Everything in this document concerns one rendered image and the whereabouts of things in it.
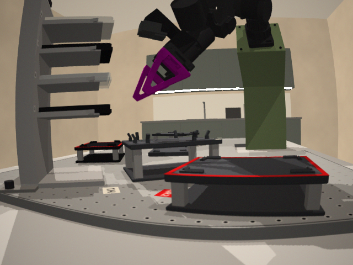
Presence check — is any black cylinder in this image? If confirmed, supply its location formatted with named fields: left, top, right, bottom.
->
left=4, top=180, right=14, bottom=189

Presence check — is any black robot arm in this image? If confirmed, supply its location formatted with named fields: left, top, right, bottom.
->
left=137, top=0, right=274, bottom=53

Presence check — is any white well plate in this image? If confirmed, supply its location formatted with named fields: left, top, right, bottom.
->
left=40, top=72, right=112, bottom=89

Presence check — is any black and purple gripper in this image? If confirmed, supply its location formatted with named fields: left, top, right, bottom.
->
left=132, top=42, right=201, bottom=102

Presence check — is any grey shelf rack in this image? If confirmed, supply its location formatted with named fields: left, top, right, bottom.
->
left=15, top=0, right=104, bottom=188

